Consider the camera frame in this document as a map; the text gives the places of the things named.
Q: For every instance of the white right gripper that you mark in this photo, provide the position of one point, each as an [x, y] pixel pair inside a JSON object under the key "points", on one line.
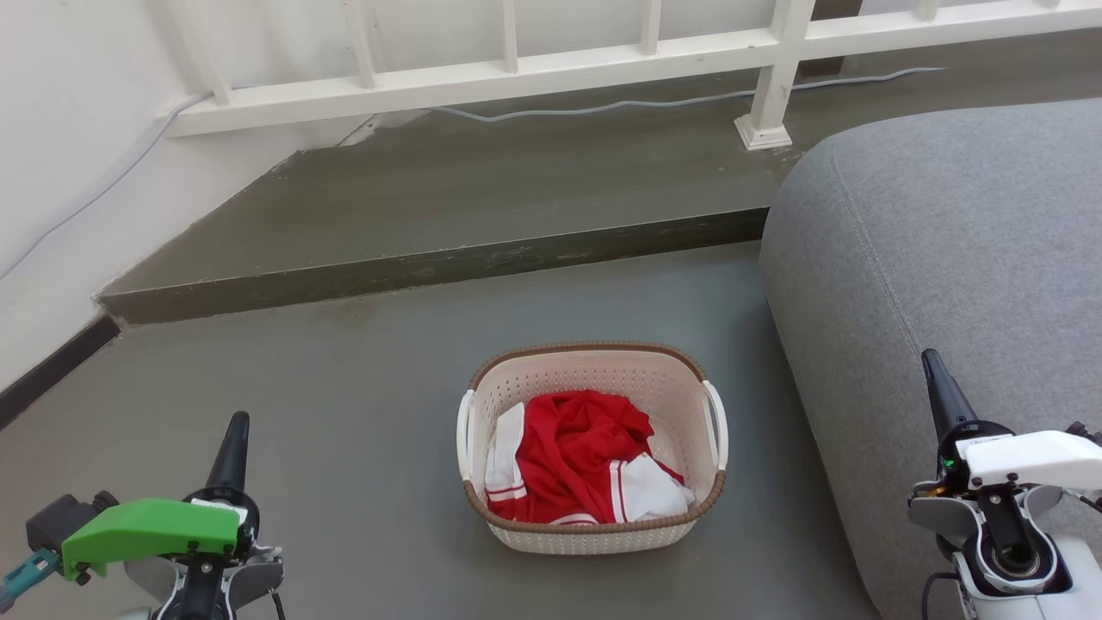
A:
{"points": [[1033, 458]]}

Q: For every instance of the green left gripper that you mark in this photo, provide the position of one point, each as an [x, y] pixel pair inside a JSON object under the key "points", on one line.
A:
{"points": [[151, 527]]}

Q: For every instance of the black baseboard strip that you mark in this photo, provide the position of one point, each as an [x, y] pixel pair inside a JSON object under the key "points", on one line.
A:
{"points": [[56, 370]]}

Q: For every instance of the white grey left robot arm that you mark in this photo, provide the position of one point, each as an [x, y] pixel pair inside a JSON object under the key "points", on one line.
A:
{"points": [[202, 590]]}

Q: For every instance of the beige perforated plastic laundry basket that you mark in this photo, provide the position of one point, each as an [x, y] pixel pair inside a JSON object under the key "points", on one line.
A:
{"points": [[594, 370]]}

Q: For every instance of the grey fabric sofa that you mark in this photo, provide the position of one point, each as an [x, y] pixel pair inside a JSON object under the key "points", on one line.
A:
{"points": [[947, 232]]}

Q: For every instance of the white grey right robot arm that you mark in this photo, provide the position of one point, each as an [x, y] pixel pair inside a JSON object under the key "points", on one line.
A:
{"points": [[1007, 551]]}

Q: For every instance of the red and white garment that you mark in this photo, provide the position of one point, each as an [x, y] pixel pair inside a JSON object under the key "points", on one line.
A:
{"points": [[568, 452]]}

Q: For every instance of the white wooden railing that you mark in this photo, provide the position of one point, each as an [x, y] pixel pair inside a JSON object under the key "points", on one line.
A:
{"points": [[594, 62]]}

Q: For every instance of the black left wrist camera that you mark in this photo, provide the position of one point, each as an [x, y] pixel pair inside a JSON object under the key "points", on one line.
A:
{"points": [[65, 521]]}

